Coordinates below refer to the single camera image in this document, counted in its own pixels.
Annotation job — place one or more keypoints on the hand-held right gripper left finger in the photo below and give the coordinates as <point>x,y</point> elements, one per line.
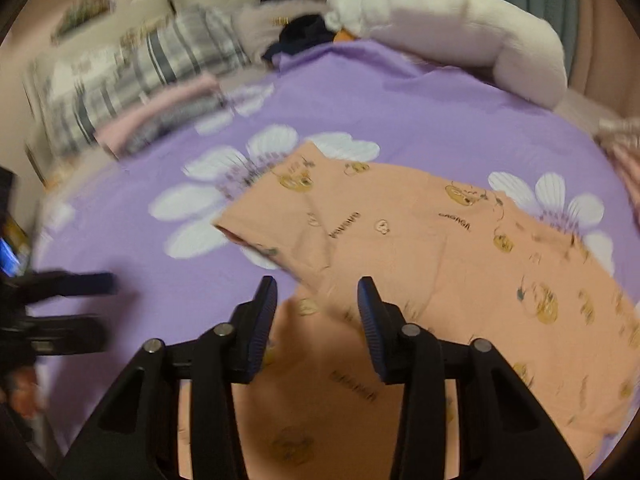
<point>265,320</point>

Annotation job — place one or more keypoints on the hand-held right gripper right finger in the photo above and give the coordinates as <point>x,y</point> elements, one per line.
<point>369,325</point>

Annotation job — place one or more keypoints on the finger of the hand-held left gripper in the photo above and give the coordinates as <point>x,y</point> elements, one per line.
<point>80,284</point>
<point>65,332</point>

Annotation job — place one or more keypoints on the orange printed small garment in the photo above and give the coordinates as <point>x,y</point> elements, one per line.
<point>425,240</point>

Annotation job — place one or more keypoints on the pink folded cloth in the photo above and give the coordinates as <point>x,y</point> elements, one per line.
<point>150,105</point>

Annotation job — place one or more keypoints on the purple floral bedsheet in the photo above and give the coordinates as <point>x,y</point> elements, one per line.
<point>375,110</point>

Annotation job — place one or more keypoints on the grey plaid cloth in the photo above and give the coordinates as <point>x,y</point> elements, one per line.
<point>165,50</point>

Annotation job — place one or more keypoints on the dark navy cloth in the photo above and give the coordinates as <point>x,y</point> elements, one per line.
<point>300,35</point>

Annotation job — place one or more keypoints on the grey fluffy cloth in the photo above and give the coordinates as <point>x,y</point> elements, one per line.
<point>260,20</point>

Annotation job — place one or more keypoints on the pink folded garment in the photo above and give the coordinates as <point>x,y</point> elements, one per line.
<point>625,160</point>

